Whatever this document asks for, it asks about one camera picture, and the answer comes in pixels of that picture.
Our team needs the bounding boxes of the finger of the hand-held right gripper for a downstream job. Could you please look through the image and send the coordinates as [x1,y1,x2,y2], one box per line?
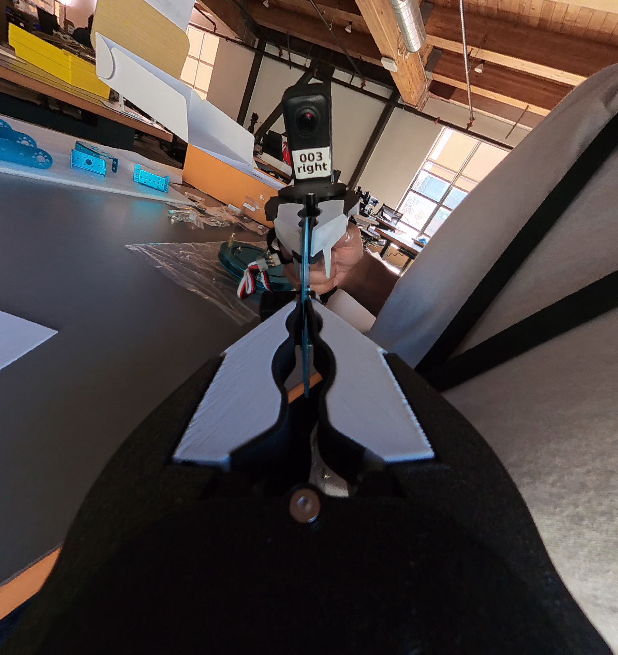
[310,203,348,278]
[273,204,307,260]

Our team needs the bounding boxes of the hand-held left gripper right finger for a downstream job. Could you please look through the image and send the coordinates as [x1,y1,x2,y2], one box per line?
[310,299,437,464]

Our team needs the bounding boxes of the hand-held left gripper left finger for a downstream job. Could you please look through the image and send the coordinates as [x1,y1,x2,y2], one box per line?
[172,299,306,471]

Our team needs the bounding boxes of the blue round metal base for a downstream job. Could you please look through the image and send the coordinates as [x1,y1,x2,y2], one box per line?
[217,232,295,296]

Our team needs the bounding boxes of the red white black servo cable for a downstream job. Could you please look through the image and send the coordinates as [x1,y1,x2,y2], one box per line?
[235,255,285,301]

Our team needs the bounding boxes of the large clear plastic bag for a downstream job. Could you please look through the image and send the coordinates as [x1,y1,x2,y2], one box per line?
[124,237,270,326]

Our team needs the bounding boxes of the person's right forearm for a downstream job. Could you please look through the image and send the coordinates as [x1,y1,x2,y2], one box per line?
[335,250,403,316]

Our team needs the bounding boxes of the person's right hand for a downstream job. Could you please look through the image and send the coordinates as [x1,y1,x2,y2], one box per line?
[285,227,366,291]

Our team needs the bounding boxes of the pile of small screw bags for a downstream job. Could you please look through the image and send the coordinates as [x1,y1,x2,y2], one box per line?
[166,191,275,237]

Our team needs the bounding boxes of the orange cardboard box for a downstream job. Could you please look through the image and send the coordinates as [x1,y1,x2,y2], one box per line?
[90,0,290,229]

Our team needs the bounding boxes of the printed instruction leaflet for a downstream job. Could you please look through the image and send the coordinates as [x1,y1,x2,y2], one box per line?
[0,303,60,383]

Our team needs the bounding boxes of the flat white foam sheet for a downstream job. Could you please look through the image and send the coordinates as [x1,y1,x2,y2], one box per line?
[0,115,203,201]

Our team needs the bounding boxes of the stack of yellow boxes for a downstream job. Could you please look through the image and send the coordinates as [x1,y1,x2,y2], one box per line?
[6,22,111,101]

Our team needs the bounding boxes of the silver ventilation duct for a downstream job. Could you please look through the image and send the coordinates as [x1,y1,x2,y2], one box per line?
[390,0,428,53]

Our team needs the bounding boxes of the blue multi-hole U bracket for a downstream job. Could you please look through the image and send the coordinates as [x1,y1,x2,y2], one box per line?
[131,163,172,193]

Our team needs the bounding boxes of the black strap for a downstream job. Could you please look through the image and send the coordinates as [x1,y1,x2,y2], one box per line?
[415,106,618,394]

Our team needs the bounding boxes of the small blue metal bracket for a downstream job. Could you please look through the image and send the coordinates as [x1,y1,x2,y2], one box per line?
[70,141,120,178]

